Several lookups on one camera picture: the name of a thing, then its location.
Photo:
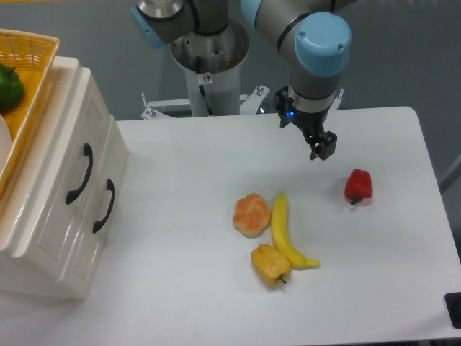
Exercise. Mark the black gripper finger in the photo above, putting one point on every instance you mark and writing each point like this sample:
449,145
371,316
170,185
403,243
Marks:
328,144
315,148

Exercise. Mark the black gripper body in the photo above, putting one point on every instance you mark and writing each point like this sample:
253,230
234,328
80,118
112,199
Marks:
306,114

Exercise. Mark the black top drawer handle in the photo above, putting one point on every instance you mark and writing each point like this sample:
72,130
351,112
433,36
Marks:
81,170

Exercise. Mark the black drawer handle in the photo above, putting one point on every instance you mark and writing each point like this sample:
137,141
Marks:
81,170
106,207

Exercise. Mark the white drawer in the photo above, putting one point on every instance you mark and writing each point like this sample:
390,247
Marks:
52,224
87,248

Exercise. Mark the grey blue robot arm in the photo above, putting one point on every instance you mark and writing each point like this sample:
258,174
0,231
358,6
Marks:
307,34

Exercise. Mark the white drawer cabinet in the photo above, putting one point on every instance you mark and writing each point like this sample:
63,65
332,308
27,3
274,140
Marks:
41,274

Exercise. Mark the red bell pepper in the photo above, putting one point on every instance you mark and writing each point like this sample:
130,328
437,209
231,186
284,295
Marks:
358,186

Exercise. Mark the orange bread roll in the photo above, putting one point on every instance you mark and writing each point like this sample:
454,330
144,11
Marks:
251,215

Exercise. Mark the yellow banana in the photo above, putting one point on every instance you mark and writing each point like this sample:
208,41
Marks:
281,239

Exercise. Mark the yellow bell pepper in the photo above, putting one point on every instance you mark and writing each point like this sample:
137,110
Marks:
271,265

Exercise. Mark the black corner device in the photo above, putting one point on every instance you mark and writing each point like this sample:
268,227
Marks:
453,303

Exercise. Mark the yellow woven basket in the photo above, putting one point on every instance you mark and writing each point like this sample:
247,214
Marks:
31,55

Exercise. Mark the green bell pepper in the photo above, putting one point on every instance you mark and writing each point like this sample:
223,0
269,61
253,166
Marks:
12,90

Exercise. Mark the white plate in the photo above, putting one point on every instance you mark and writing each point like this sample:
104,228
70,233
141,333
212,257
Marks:
5,142

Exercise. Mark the white metal base frame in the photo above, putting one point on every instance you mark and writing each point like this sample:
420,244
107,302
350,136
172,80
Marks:
255,103

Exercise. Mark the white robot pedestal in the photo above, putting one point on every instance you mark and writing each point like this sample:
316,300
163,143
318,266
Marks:
212,67

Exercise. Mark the black bottom drawer handle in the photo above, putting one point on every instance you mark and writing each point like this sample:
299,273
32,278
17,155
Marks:
106,207

